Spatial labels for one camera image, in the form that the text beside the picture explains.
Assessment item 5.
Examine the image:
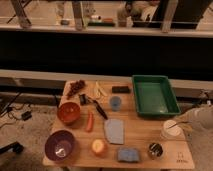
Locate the small blue cup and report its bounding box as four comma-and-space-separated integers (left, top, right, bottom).
109, 96, 122, 111

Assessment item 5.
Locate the black handled peeler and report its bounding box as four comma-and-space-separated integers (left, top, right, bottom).
88, 97, 108, 120

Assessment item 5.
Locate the peeled banana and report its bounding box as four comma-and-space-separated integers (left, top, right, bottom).
94, 81, 107, 99

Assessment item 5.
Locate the black power adapter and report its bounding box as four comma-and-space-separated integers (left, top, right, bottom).
21, 111, 32, 121

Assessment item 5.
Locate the small black clip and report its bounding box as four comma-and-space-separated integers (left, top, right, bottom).
79, 94, 86, 105

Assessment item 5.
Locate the silver fork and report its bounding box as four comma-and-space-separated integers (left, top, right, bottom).
167, 122, 188, 129

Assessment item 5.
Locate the orange carrot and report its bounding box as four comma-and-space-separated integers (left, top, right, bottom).
86, 111, 94, 132

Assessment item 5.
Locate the grey blue cloth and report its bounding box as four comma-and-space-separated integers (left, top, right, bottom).
104, 119, 124, 145

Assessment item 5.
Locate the white paper cup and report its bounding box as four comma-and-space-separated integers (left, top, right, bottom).
161, 120, 181, 139

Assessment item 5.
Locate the black rectangular block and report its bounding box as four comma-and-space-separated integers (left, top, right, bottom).
112, 86, 131, 93

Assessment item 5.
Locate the peach fruit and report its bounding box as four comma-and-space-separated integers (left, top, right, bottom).
91, 139, 107, 155

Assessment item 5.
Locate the green plastic tray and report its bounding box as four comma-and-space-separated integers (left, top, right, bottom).
132, 75, 180, 117

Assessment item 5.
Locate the purple bowl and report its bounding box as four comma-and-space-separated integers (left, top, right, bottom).
45, 130, 75, 162

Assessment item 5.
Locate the blue sponge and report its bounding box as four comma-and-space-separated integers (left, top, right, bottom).
117, 147, 140, 163

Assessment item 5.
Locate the orange bowl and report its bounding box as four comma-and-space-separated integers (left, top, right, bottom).
57, 102, 80, 125

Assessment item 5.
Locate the bunch of dark grapes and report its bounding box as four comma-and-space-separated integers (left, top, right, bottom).
67, 80, 86, 98

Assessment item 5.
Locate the dark metal can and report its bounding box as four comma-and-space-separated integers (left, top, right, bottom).
148, 143, 163, 159

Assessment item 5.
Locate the gloved hand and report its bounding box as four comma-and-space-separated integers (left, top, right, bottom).
174, 113, 195, 132

